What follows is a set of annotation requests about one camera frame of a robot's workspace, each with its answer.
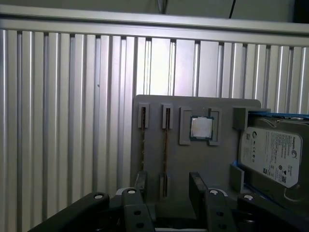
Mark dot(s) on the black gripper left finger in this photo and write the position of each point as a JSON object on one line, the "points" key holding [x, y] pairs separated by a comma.
{"points": [[135, 212]]}

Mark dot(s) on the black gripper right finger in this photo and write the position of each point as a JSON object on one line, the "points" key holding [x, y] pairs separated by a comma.
{"points": [[217, 212]]}

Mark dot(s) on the blue RAM stick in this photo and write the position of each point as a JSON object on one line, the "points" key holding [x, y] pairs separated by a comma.
{"points": [[166, 145], [143, 116]]}

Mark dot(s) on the grey parts rack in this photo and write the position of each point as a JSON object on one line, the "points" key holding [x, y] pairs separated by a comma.
{"points": [[173, 157]]}

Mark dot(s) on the hard disk in blue carrier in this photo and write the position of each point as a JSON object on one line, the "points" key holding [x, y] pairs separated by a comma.
{"points": [[272, 149]]}

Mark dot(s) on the silver CPU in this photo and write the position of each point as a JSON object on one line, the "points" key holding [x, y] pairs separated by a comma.
{"points": [[202, 128]]}

